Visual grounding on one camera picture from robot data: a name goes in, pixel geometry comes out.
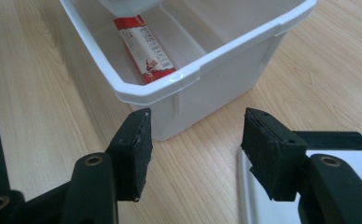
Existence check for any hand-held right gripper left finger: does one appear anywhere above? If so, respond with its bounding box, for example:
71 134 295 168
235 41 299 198
60 107 154 224

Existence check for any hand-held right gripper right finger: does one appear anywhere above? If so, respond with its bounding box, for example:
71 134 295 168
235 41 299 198
240 106 362 224

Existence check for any white plastic storage box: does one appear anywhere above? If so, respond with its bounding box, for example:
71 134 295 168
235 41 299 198
59 0 318 142

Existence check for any white lid with black handle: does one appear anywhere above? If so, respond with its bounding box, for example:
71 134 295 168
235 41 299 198
236 130 362 224

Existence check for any red and white packet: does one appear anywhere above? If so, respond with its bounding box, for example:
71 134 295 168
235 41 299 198
113 14 177 85

